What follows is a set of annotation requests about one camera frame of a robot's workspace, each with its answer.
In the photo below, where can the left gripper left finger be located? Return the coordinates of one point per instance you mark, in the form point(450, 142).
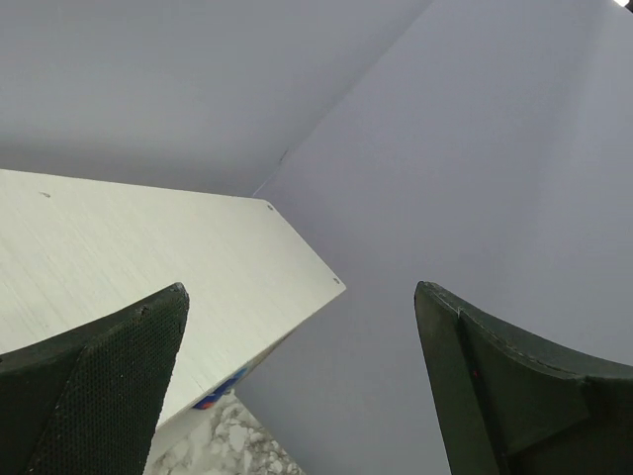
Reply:
point(88, 401)

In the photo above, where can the white two-tier shelf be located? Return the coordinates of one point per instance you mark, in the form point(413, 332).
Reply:
point(74, 250)

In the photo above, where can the blue Tempo roll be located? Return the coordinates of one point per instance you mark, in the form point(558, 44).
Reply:
point(223, 389)

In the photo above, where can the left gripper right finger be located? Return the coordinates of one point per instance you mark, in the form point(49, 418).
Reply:
point(511, 402)

